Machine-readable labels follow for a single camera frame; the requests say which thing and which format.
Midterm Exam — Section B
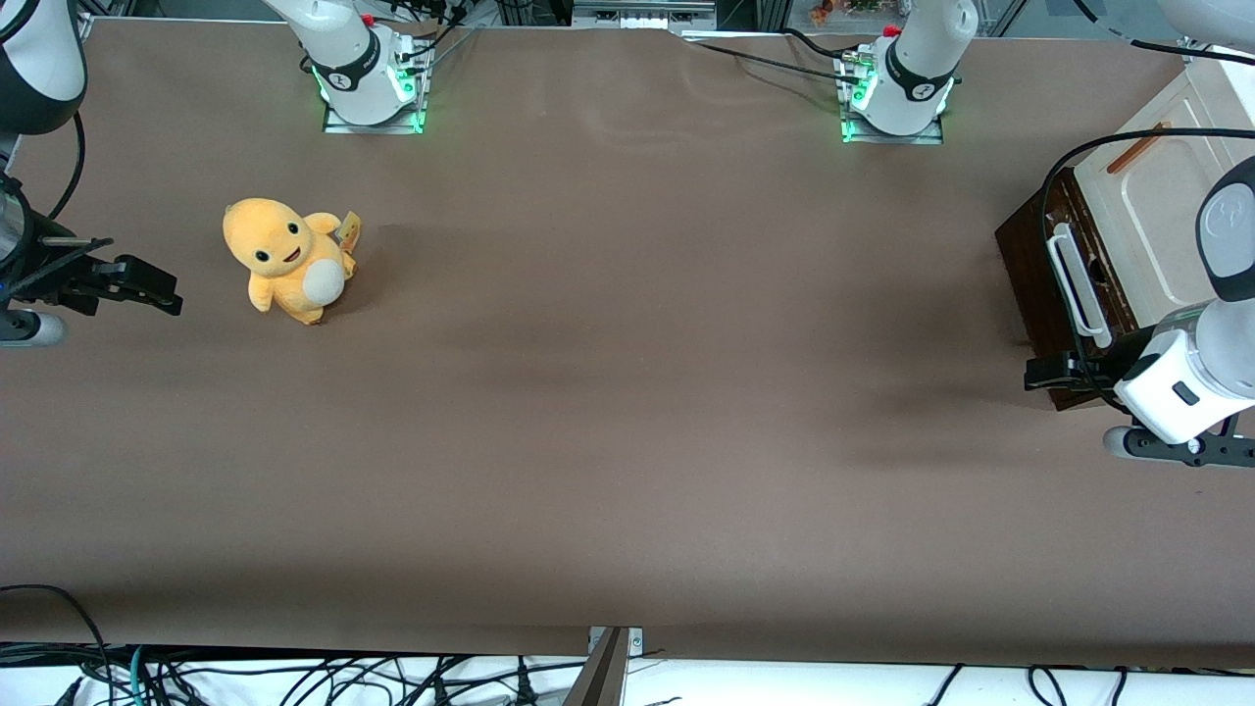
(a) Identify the yellow plush toy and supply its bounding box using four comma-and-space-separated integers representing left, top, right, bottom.
222, 197, 358, 327

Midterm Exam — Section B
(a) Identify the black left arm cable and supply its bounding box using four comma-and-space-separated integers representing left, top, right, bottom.
1039, 0, 1255, 413

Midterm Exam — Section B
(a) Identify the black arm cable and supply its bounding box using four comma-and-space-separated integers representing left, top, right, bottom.
49, 113, 87, 222
1039, 0, 1255, 413

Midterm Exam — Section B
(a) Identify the dark grey post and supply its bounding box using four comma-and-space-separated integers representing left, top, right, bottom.
564, 628, 630, 706

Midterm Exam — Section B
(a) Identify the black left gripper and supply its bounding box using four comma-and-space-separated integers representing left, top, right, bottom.
1026, 328, 1150, 393

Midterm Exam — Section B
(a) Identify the white drawer handle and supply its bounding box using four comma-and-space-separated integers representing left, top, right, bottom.
1046, 223, 1115, 350

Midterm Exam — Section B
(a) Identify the dark brown wooden drawer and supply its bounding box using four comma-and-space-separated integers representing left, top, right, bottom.
995, 169, 1143, 408

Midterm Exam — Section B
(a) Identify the cream plastic box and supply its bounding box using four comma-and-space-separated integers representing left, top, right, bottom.
1074, 49, 1255, 334

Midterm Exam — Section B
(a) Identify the long black cable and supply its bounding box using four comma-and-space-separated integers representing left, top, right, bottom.
677, 34, 864, 87

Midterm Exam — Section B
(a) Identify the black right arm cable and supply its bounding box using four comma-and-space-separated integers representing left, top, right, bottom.
49, 113, 87, 222

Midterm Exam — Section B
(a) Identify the short black cable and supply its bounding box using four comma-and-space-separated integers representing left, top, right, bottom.
779, 27, 864, 62

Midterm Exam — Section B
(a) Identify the black looped cable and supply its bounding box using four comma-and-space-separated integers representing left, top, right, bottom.
0, 584, 112, 706

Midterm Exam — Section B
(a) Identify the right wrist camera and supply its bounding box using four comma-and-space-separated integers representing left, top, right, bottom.
0, 309, 67, 349

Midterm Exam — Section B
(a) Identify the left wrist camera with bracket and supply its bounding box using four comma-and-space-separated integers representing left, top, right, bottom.
1103, 424, 1255, 469

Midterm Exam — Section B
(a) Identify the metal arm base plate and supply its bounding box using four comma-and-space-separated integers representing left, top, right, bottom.
322, 29, 429, 135
838, 49, 947, 146

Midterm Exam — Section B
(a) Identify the orange bar handle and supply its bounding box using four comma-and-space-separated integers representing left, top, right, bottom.
1106, 121, 1173, 176

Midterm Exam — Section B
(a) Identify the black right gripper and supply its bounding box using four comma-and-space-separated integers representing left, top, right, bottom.
0, 211, 184, 317

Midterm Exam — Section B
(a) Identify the grey metal rail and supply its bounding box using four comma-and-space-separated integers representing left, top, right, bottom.
572, 0, 717, 30

